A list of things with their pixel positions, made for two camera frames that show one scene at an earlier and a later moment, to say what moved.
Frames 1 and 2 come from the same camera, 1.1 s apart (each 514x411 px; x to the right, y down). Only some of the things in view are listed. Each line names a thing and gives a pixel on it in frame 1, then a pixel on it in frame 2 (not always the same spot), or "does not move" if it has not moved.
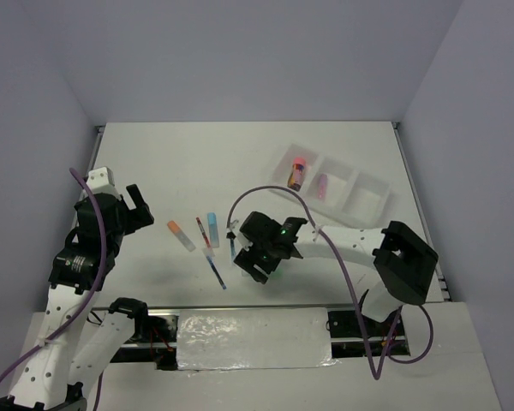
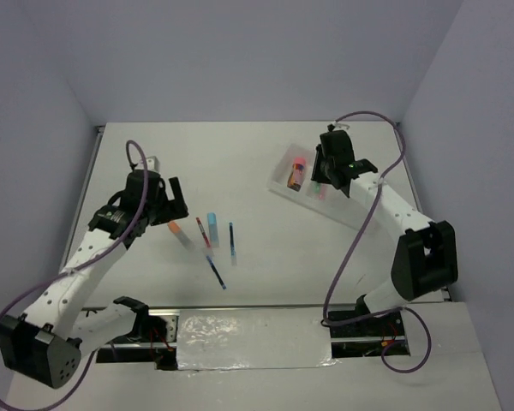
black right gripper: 247,260 → 317,171
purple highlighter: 322,186 does not move
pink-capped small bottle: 296,174 does not move
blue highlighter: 212,229 does not move
